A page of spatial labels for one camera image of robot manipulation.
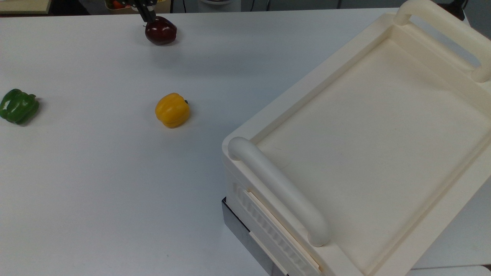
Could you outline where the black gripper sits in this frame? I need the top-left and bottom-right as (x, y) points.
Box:
(130, 0), (158, 24)

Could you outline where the dark red bell pepper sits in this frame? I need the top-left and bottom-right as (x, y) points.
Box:
(145, 16), (178, 46)

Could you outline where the yellow bell pepper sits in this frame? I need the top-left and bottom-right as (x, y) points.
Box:
(155, 93), (190, 129)

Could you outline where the beige flat board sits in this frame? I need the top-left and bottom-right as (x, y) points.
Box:
(0, 0), (53, 15)

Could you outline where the green bell pepper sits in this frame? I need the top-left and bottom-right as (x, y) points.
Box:
(0, 89), (40, 125)

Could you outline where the cream plastic tray with handles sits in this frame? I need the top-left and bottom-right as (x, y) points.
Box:
(222, 0), (491, 276)

